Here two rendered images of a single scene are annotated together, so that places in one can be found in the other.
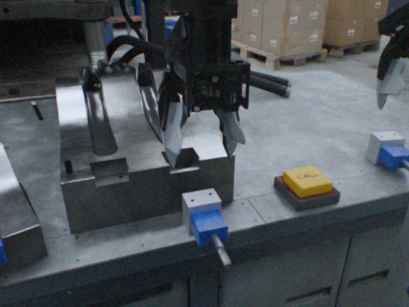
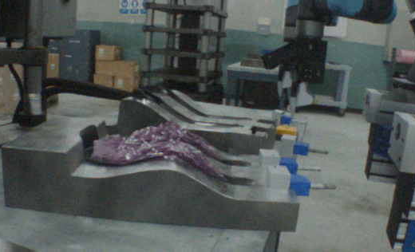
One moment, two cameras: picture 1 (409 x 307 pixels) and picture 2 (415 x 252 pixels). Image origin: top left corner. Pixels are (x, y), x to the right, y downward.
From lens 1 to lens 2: 1.01 m
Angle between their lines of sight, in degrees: 54
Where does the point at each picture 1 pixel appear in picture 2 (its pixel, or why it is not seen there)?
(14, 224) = not seen: hidden behind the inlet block
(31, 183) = not seen: hidden behind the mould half
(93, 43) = (37, 85)
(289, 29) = not seen: outside the picture
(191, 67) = (318, 64)
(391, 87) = (286, 84)
